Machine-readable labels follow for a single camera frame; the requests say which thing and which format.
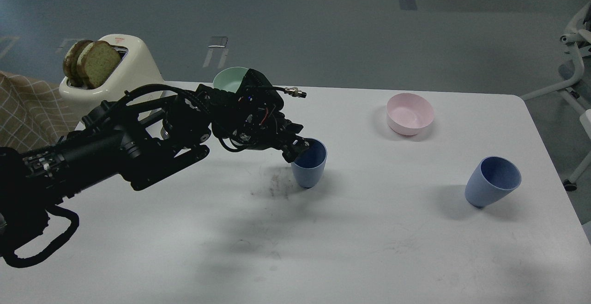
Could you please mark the blue cup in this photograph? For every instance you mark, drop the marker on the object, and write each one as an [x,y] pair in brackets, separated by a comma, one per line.
[493,179]
[308,168]

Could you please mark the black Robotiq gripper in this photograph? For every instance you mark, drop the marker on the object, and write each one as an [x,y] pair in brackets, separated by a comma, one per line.
[251,118]

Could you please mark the toast slice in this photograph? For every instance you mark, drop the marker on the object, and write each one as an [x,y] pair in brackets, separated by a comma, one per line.
[70,61]
[96,63]

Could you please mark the checkered beige cloth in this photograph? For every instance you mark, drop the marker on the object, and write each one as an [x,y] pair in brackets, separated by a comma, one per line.
[32,113]

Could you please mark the white chair frame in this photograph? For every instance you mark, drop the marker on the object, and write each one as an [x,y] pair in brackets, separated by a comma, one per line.
[575,87]

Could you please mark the green bowl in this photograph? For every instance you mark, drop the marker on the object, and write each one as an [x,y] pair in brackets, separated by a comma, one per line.
[230,79]

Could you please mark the cream toaster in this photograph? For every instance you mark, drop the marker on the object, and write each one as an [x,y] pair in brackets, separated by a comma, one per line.
[136,68]

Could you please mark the toast slice front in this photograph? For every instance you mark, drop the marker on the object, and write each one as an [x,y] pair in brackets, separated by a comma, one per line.
[96,63]

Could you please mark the pink bowl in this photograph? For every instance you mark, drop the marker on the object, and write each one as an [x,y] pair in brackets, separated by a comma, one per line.
[409,114]

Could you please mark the toast slice back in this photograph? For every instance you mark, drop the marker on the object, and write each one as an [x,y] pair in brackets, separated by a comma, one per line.
[70,61]

